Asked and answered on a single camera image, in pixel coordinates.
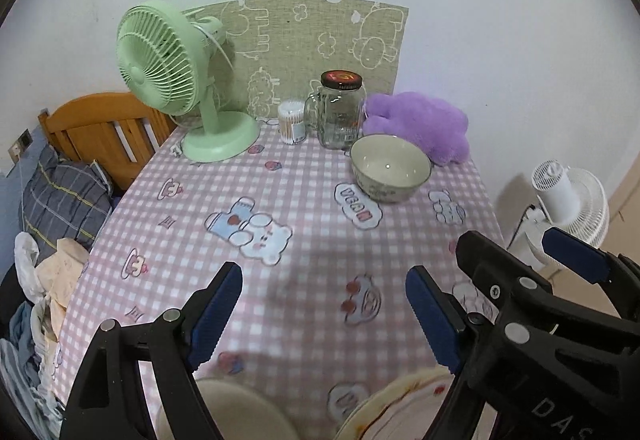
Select yellow floral plate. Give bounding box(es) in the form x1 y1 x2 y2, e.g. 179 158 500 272
334 365 453 440

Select grey plaid pillow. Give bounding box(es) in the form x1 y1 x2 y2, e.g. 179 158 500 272
20 145 113 261

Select blue striped clothes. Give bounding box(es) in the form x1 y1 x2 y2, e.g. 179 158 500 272
0 300 66 421

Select white plate with red pattern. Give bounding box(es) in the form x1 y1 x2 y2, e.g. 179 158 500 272
370 370 458 440

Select pink checkered tablecloth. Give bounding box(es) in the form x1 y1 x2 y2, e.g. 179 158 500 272
50 117 506 440

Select white standing fan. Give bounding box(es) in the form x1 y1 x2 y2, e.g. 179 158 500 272
505 160 611 271

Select white plastic bag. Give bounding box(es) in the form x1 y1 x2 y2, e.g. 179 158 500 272
14 231 42 301

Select green table fan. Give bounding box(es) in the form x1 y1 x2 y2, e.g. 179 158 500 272
116 0 260 163

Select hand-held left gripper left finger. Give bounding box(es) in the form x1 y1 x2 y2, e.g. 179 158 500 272
60 261 244 440

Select cream floral ceramic bowl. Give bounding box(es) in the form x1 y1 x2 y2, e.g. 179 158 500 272
350 135 432 204

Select beige cabinet door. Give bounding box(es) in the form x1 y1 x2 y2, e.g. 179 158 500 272
607 170 640 241

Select black fan cable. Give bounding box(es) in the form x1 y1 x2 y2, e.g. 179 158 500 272
507 204 540 246

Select wooden headboard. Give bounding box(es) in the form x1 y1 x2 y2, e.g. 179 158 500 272
38 91 177 193

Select purple plush cushion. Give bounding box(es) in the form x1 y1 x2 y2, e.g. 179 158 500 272
361 91 470 166

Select green cartoon wall mat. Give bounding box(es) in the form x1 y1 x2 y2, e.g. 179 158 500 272
180 0 410 126

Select glass jar with dark lid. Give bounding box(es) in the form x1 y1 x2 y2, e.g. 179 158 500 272
304 70 365 151

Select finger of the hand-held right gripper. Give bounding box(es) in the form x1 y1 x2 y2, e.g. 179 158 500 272
455 230 640 351
542 226 640 318

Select wall socket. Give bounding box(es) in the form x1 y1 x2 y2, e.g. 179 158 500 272
9 130 33 161

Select cotton swab container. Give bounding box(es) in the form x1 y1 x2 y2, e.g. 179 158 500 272
278 101 307 144

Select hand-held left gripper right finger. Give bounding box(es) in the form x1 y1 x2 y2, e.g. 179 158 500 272
405 265 501 440

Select peach cloth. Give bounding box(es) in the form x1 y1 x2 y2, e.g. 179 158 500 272
35 240 91 321

